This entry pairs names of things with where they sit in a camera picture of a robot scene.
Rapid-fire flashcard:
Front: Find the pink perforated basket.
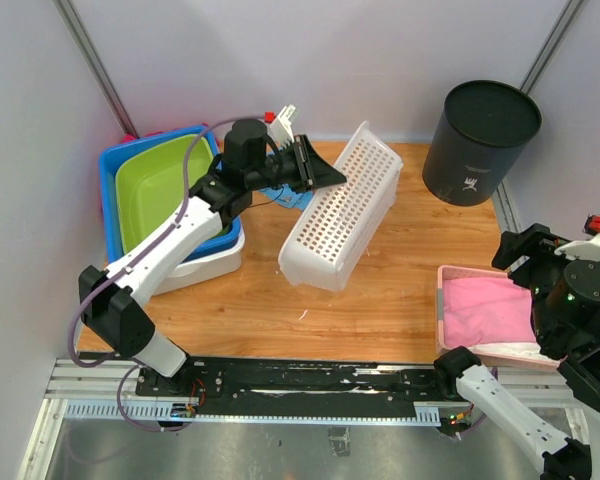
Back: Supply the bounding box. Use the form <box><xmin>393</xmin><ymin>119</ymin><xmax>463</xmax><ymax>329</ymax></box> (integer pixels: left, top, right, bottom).
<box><xmin>436</xmin><ymin>265</ymin><xmax>558</xmax><ymax>370</ymax></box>

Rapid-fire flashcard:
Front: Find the magenta object behind bins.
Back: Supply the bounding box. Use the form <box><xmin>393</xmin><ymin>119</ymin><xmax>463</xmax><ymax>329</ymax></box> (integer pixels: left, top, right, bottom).
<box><xmin>121</xmin><ymin>131</ymin><xmax>163</xmax><ymax>144</ymax></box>

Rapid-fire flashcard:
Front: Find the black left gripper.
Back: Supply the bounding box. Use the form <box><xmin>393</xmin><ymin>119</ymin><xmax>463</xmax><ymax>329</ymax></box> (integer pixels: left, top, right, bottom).
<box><xmin>247</xmin><ymin>134</ymin><xmax>348</xmax><ymax>194</ymax></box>

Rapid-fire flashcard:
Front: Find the blue printed cloth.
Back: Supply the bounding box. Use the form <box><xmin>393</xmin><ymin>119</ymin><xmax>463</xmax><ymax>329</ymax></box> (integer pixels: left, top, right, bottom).
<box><xmin>260</xmin><ymin>185</ymin><xmax>313</xmax><ymax>211</ymax></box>

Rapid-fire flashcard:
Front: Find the blue plastic bin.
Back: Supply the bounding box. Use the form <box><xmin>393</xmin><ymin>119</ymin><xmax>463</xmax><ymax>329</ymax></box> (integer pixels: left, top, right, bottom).
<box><xmin>99</xmin><ymin>125</ymin><xmax>242</xmax><ymax>264</ymax></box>

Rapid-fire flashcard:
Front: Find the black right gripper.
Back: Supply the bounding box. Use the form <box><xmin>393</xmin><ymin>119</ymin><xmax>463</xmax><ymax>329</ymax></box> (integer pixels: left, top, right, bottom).
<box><xmin>490</xmin><ymin>218</ymin><xmax>600</xmax><ymax>344</ymax></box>

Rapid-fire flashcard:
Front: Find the pink towel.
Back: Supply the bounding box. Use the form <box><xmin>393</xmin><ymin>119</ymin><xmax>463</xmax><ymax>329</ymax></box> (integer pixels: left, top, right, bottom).
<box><xmin>443</xmin><ymin>277</ymin><xmax>535</xmax><ymax>348</ymax></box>

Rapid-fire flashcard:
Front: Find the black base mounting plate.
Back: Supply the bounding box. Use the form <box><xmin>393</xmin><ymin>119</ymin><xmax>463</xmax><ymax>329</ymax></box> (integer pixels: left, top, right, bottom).
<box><xmin>135</xmin><ymin>357</ymin><xmax>461</xmax><ymax>421</ymax></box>

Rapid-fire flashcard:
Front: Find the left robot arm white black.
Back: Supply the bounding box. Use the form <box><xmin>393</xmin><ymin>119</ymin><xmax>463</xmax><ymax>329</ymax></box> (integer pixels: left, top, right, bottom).
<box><xmin>67</xmin><ymin>116</ymin><xmax>346</xmax><ymax>396</ymax></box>

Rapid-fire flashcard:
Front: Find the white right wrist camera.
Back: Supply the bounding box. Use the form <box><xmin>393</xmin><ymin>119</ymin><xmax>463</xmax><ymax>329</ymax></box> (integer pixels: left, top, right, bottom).
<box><xmin>555</xmin><ymin>215</ymin><xmax>600</xmax><ymax>262</ymax></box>

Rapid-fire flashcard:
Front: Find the white slotted cable duct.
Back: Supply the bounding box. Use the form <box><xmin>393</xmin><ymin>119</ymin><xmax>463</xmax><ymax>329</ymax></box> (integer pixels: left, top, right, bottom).
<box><xmin>65</xmin><ymin>400</ymin><xmax>442</xmax><ymax>427</ymax></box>

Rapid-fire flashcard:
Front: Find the green plastic basin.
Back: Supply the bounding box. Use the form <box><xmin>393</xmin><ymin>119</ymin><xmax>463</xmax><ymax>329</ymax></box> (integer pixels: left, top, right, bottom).
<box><xmin>114</xmin><ymin>134</ymin><xmax>195</xmax><ymax>254</ymax></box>

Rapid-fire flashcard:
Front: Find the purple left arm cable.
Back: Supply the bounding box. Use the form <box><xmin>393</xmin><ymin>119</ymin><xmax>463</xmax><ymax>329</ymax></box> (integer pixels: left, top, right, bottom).
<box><xmin>67</xmin><ymin>110</ymin><xmax>276</xmax><ymax>434</ymax></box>

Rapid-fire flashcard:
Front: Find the white plastic tub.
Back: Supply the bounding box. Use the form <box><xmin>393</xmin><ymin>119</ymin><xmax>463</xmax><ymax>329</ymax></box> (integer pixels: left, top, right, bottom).
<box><xmin>154</xmin><ymin>230</ymin><xmax>245</xmax><ymax>295</ymax></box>

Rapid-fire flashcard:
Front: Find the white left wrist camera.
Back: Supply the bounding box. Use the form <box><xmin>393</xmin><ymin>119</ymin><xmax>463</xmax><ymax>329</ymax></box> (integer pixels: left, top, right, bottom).
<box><xmin>269</xmin><ymin>104</ymin><xmax>298</xmax><ymax>147</ymax></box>

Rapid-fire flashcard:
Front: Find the large dark blue cylindrical container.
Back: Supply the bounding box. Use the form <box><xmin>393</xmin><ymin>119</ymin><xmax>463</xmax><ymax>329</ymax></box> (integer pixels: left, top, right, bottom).
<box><xmin>422</xmin><ymin>80</ymin><xmax>542</xmax><ymax>207</ymax></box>

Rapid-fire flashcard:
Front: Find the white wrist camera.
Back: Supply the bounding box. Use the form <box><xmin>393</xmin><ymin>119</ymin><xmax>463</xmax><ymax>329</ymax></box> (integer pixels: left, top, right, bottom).
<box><xmin>269</xmin><ymin>104</ymin><xmax>298</xmax><ymax>147</ymax></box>
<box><xmin>555</xmin><ymin>215</ymin><xmax>600</xmax><ymax>262</ymax></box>

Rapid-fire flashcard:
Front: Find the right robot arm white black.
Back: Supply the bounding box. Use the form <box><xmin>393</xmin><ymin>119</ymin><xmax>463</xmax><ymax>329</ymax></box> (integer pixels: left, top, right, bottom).
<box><xmin>432</xmin><ymin>215</ymin><xmax>600</xmax><ymax>479</ymax></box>

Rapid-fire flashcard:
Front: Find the white perforated plastic basket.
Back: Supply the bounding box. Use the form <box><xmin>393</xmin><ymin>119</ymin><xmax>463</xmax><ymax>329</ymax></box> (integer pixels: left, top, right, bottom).
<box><xmin>278</xmin><ymin>121</ymin><xmax>403</xmax><ymax>292</ymax></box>

